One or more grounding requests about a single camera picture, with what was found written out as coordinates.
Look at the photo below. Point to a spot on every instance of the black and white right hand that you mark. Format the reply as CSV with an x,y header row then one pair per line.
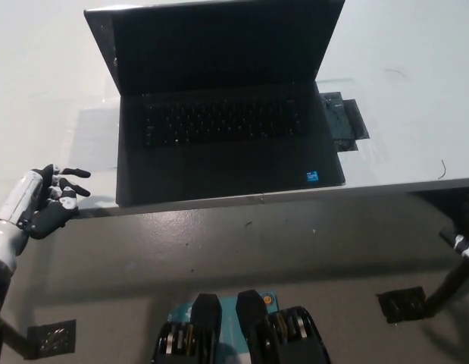
x,y
467,247

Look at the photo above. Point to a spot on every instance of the white and black left hand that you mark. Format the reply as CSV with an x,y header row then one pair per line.
x,y
25,197

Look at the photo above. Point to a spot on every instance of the dark grey Dell laptop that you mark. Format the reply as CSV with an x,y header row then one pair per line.
x,y
226,159

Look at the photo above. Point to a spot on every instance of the black tape patch on desk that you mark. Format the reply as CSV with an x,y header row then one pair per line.
x,y
338,117

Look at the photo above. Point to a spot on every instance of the clear tape sheet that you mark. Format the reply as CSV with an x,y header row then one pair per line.
x,y
95,140

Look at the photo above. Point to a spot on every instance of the left table foot plate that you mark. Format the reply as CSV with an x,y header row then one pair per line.
x,y
52,337

